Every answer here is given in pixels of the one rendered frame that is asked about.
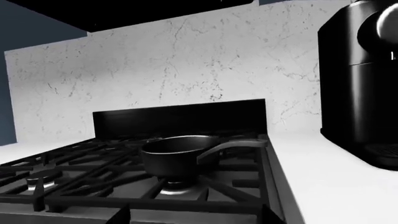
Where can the round stove burner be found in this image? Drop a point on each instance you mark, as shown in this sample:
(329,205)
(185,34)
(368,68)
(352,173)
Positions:
(175,185)
(42,178)

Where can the black gas stove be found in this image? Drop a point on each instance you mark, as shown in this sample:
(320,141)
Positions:
(130,186)

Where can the black range hood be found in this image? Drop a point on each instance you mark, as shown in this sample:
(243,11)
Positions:
(124,11)

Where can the black coffee machine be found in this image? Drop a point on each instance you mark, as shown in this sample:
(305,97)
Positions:
(357,93)

